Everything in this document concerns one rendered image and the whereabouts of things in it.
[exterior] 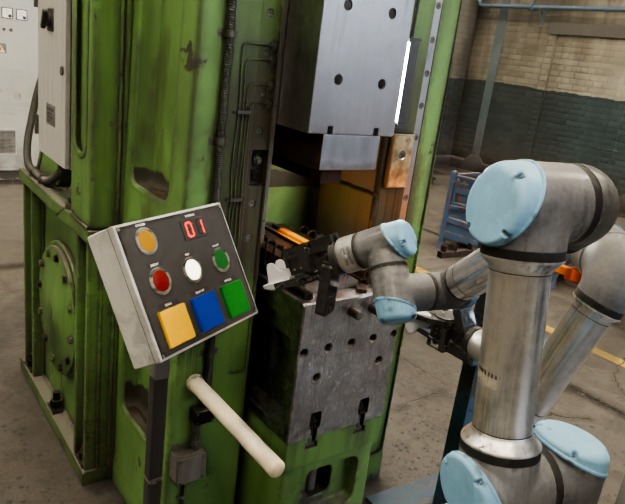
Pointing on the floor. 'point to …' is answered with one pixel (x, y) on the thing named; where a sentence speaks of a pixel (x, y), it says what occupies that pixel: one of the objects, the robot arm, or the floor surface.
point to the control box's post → (158, 380)
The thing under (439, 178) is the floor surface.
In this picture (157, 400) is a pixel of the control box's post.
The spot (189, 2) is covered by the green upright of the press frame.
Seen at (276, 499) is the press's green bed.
